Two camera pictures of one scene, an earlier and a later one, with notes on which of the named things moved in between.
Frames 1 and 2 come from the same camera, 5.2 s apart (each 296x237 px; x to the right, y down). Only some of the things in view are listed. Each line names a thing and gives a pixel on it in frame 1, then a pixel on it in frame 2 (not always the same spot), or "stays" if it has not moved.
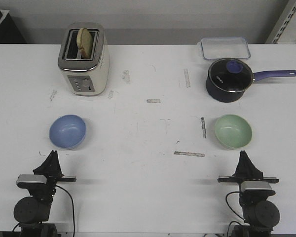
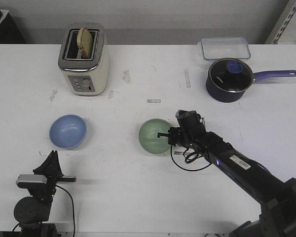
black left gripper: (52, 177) stays
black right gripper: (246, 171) -> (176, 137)
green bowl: (233, 131) -> (148, 136)
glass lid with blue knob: (231, 75) stays
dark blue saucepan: (223, 96) stays
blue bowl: (67, 131) stays
